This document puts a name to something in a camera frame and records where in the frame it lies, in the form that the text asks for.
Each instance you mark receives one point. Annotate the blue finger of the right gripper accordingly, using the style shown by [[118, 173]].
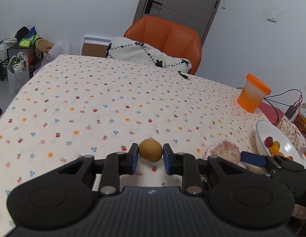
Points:
[[253, 159]]

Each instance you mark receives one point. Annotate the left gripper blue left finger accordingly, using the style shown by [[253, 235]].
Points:
[[116, 165]]

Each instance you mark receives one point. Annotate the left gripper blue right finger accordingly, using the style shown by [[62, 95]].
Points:
[[185, 165]]

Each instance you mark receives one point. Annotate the large orange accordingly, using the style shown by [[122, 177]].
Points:
[[287, 157]]

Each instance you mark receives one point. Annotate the peeled pomelo segment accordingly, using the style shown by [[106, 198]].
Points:
[[224, 149]]

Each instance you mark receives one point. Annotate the brown longan fruit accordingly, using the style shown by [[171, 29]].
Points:
[[150, 150]]

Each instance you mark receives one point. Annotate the orange tangerine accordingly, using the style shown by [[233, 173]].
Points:
[[274, 150]]

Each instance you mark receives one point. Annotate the small yellow kumquat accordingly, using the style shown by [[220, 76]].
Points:
[[276, 143]]

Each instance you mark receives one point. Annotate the white plate with blue rim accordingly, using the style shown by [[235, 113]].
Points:
[[265, 129]]

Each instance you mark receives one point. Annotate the floral tissue box cover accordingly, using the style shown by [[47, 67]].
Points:
[[293, 134]]

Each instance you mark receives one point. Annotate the red cartoon table mat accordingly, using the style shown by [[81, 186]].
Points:
[[274, 115]]

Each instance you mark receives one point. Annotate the orange plastic basket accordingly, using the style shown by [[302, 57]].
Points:
[[301, 125]]

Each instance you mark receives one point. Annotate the black power adapter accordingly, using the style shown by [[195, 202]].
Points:
[[292, 113]]

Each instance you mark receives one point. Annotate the orange lidded plastic cup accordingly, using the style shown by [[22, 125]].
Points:
[[252, 94]]

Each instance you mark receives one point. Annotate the floral tablecloth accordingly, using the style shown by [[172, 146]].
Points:
[[77, 110]]

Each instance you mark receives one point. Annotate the white black fuzzy blanket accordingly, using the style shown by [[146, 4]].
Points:
[[121, 48]]

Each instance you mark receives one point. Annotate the orange leather chair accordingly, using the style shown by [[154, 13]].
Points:
[[170, 38]]

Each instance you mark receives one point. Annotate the white plastic bag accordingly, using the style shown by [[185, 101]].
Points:
[[62, 47]]

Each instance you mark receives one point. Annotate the green yellow clutter pile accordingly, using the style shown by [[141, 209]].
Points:
[[26, 37]]

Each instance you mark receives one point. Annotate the black metal rack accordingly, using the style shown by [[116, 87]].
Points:
[[14, 51]]

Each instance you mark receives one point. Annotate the grey door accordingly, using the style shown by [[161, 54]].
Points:
[[195, 14]]

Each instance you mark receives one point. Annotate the cardboard box by wall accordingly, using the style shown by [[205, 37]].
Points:
[[94, 46]]

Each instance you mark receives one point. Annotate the white wall switch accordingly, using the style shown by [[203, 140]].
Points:
[[272, 16]]

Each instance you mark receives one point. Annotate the black door handle lock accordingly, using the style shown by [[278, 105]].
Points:
[[153, 7]]

